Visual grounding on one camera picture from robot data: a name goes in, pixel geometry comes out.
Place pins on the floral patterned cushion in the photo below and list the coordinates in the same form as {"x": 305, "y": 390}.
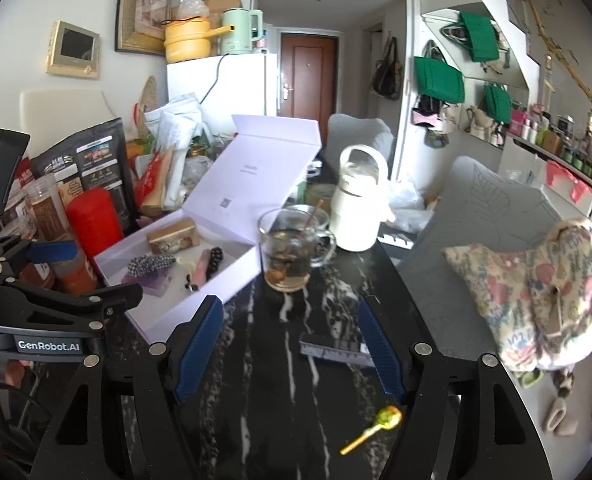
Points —
{"x": 537, "y": 303}

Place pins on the grey leaf pattern chair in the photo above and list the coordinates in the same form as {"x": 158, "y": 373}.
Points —
{"x": 477, "y": 206}

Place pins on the black cosmetic box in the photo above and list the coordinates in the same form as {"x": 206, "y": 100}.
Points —
{"x": 335, "y": 350}

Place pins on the pink lip gloss tube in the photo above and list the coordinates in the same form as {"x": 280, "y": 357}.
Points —
{"x": 199, "y": 276}

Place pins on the red cylindrical canister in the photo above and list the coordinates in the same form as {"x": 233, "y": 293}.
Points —
{"x": 95, "y": 222}

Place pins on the clear jar brown label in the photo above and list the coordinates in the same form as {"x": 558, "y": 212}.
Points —
{"x": 48, "y": 210}

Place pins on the beige slipper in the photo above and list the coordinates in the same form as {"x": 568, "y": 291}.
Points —
{"x": 556, "y": 414}

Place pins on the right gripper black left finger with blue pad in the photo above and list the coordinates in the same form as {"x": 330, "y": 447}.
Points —
{"x": 191, "y": 345}

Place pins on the yellow green lollipop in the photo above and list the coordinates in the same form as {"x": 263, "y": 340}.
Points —
{"x": 387, "y": 418}

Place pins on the red snack packet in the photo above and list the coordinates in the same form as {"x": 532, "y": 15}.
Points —
{"x": 149, "y": 188}

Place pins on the purple small card case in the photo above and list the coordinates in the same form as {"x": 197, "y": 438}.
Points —
{"x": 154, "y": 283}

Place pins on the black snack pouch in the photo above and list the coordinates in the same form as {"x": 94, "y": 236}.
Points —
{"x": 92, "y": 158}

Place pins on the white refrigerator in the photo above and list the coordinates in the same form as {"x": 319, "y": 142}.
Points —
{"x": 227, "y": 86}

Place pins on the wall intercom panel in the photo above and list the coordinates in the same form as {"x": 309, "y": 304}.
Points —
{"x": 73, "y": 51}

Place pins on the white insulated water bottle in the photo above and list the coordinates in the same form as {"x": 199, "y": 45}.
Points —
{"x": 360, "y": 203}

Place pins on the mint green electric kettle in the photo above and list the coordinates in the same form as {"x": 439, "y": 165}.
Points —
{"x": 247, "y": 30}

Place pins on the black white gingham scrunchie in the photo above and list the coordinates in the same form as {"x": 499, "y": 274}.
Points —
{"x": 141, "y": 266}

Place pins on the white open gift box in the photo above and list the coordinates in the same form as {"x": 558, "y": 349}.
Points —
{"x": 256, "y": 173}

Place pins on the gold cardboard chocolate box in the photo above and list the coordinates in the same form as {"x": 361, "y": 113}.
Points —
{"x": 174, "y": 237}

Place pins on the framed picture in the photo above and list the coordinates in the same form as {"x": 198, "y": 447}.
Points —
{"x": 139, "y": 26}

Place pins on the black hanging handbag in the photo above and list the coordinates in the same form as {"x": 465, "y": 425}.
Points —
{"x": 387, "y": 79}

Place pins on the black polka dot scrunchie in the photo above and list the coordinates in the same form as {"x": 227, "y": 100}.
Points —
{"x": 214, "y": 262}

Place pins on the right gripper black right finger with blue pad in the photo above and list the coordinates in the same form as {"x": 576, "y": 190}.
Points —
{"x": 388, "y": 338}

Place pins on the brown entrance door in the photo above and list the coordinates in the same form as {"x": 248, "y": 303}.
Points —
{"x": 308, "y": 77}

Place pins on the green tote bag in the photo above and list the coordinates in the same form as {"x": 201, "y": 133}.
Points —
{"x": 439, "y": 80}
{"x": 481, "y": 37}

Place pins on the yellow cooking pot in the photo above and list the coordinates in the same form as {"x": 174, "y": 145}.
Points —
{"x": 190, "y": 38}

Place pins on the green tote bag upper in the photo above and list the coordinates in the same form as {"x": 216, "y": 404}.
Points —
{"x": 481, "y": 37}

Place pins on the cream plastic hair claw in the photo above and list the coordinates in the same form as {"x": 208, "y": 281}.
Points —
{"x": 189, "y": 267}

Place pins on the glass mug with tea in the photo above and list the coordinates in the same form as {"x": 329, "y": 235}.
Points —
{"x": 292, "y": 244}

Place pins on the green tote bag middle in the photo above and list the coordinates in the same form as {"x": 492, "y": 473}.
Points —
{"x": 439, "y": 80}

